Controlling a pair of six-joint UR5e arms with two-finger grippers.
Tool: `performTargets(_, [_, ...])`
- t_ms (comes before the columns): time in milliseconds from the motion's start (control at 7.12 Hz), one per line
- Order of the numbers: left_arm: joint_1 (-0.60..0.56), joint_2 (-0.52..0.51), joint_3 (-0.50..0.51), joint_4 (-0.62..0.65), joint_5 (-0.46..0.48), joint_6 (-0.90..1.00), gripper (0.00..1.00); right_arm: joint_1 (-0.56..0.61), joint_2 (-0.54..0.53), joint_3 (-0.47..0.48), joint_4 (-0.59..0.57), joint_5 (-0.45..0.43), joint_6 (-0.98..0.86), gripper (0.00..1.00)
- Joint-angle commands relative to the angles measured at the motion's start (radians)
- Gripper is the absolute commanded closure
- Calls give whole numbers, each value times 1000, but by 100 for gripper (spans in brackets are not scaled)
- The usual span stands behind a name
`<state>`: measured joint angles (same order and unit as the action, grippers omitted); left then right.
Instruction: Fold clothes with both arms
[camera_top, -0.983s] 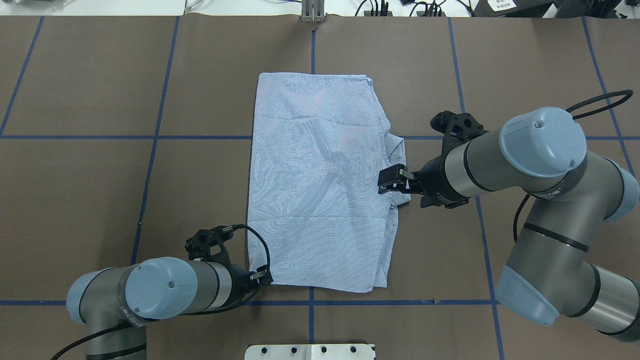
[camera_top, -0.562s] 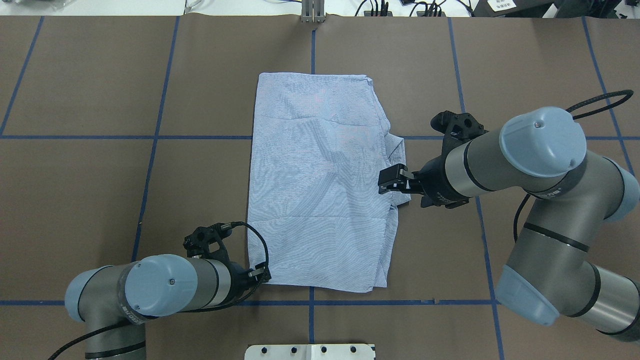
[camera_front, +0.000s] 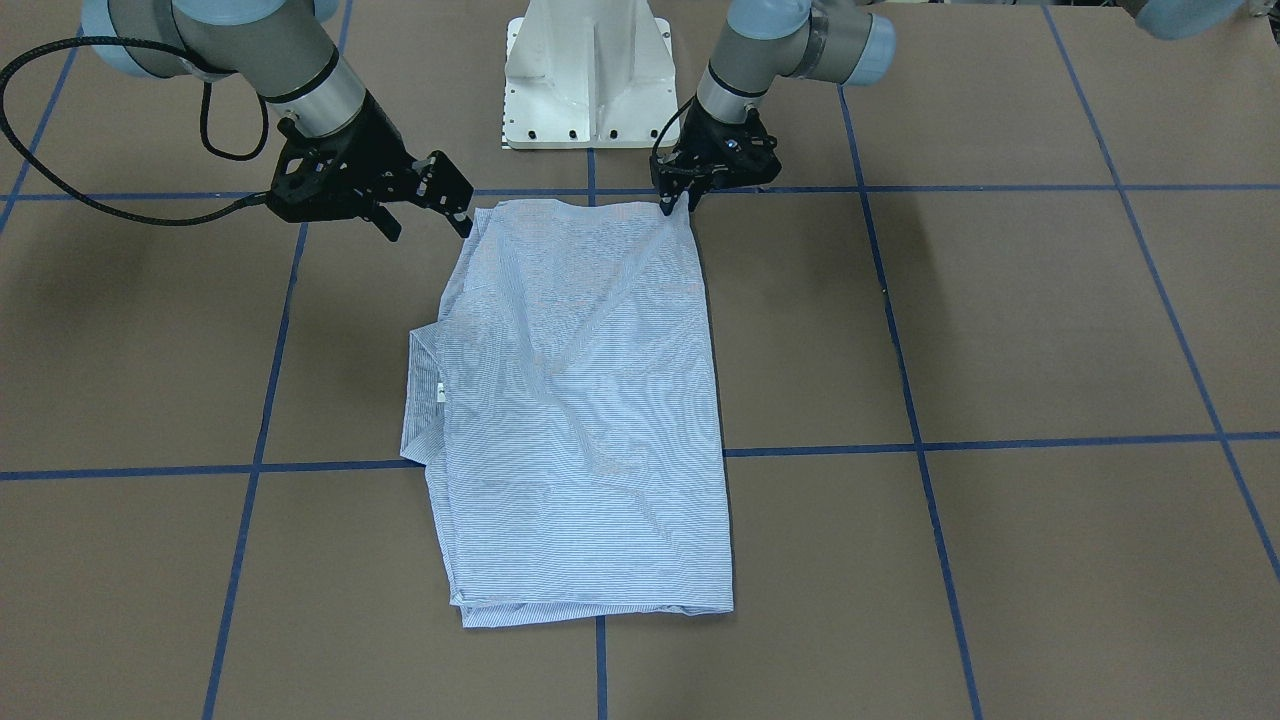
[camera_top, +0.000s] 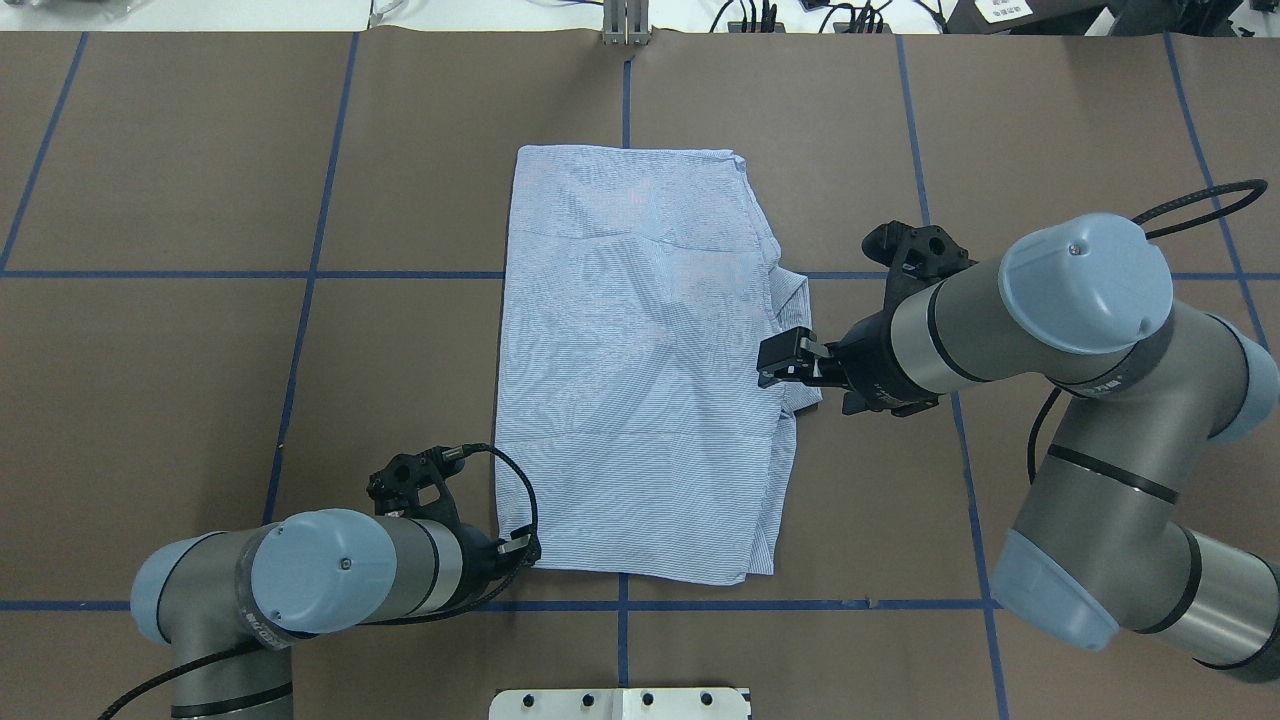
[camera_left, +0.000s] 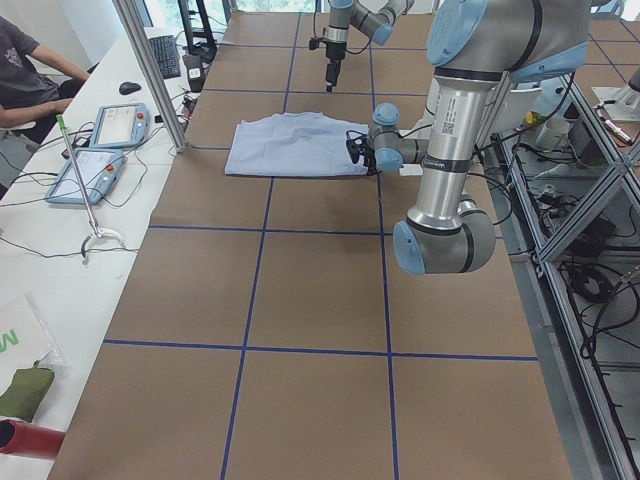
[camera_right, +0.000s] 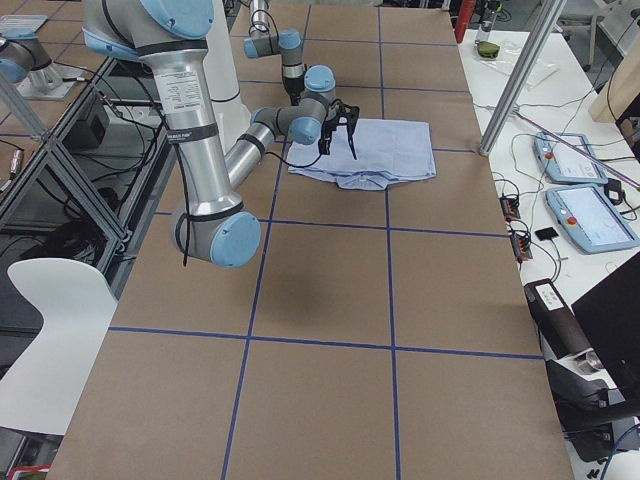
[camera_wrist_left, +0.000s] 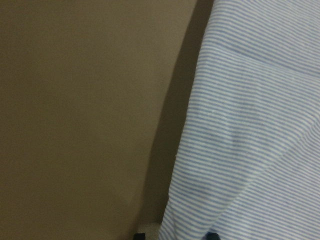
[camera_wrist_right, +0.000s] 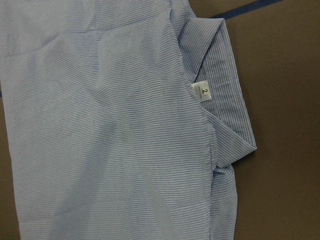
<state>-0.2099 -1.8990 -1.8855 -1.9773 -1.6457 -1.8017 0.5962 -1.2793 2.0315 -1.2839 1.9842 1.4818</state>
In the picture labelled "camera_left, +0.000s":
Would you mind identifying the lower blue teach pendant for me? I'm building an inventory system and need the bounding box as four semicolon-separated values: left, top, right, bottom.
44;148;125;205

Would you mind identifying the seated person dark shirt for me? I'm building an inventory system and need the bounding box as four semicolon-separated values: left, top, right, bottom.
1;19;90;143

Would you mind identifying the black keyboard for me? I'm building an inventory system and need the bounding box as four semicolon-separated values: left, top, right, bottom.
148;35;181;79

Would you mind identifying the green cloth pouch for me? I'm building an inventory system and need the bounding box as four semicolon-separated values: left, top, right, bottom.
1;367;55;422

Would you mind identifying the upper blue teach pendant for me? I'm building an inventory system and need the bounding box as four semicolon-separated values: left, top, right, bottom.
89;103;149;148

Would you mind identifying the red fire extinguisher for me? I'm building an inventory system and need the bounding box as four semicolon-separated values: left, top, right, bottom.
1;420;66;460

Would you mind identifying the grey aluminium frame post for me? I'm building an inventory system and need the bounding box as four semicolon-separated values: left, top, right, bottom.
112;0;186;153

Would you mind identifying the light blue striped shirt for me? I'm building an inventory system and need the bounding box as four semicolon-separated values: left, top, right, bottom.
225;112;368;177

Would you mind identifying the blue teach pendant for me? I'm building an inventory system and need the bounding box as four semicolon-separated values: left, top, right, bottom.
89;103;149;148
44;148;125;205

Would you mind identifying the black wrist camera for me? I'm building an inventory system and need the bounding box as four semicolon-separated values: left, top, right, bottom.
308;36;326;51
346;130;367;164

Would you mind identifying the long reacher grabber tool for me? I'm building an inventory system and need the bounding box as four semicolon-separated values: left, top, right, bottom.
56;114;125;265

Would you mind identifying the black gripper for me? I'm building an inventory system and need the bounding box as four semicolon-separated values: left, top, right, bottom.
358;143;381;175
325;41;347;93

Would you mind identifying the black computer mouse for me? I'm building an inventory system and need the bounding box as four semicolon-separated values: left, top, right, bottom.
118;81;141;96

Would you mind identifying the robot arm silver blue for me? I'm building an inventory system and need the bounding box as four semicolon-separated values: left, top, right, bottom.
309;0;414;92
350;1;591;275

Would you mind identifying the clear plastic bag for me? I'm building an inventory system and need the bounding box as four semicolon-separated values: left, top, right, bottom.
1;295;67;395

